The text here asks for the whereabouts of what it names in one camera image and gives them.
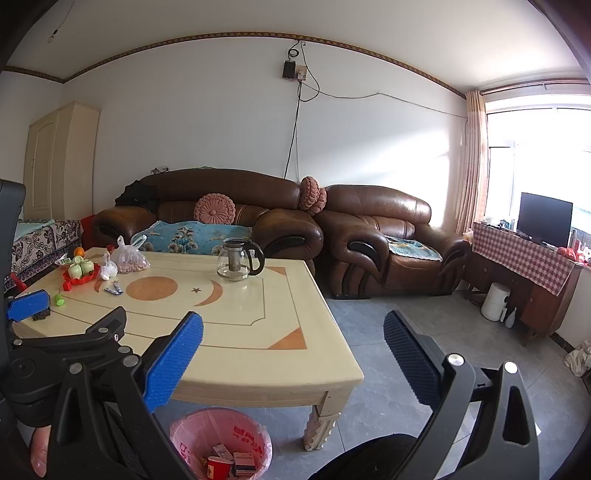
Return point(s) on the orange round cushion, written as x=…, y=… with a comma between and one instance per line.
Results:
x=312, y=196

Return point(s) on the dark crumpled wrapper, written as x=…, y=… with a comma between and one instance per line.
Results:
x=41, y=315

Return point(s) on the white appliance on floor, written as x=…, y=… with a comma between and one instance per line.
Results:
x=494, y=307

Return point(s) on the brown leather armchair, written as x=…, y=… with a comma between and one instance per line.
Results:
x=360, y=221

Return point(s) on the wall socket with cables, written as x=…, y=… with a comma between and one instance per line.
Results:
x=295, y=67

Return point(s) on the blue floral sofa cover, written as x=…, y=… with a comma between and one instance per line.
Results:
x=188, y=237

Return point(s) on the person's left hand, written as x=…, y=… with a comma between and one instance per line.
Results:
x=39, y=450

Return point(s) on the blue armchair seat cover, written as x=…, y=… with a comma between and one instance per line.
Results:
x=410, y=248

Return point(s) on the black clothing on sofa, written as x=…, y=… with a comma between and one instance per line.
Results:
x=138, y=194

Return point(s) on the blue white medicine box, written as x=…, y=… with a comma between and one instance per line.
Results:
x=222, y=452

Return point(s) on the cream wardrobe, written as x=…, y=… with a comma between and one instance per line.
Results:
x=59, y=164

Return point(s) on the glass teapot black handle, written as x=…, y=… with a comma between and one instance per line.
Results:
x=239, y=259

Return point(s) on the red paper cup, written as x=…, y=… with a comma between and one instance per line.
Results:
x=218, y=468

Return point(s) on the black cigarette box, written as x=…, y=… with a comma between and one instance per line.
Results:
x=244, y=464

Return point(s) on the pink curtain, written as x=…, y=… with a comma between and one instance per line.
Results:
x=474, y=165

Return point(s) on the red fruit tray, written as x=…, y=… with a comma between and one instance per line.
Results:
x=79, y=271

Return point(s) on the pink round cushion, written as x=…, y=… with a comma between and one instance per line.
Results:
x=215, y=208

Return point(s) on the checkered cloth cabinet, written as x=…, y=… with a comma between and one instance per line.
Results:
x=542, y=282

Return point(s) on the brown leather sofa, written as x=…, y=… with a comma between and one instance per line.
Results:
x=270, y=207

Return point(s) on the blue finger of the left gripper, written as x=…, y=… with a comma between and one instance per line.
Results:
x=25, y=306

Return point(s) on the small blue candy wrappers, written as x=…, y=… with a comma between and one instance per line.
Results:
x=114, y=289

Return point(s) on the small white plastic bag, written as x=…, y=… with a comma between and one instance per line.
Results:
x=109, y=269

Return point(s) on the plastic bag of nuts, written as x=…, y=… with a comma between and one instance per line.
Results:
x=127, y=257

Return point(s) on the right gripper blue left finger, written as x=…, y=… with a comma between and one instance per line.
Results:
x=167, y=358

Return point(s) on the pink lined trash bin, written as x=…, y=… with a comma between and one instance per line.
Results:
x=194, y=435

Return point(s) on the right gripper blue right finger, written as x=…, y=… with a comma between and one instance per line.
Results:
x=417, y=357

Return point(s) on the green bottle cap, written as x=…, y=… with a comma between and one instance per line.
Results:
x=58, y=300

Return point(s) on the black television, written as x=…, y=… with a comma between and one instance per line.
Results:
x=545, y=219

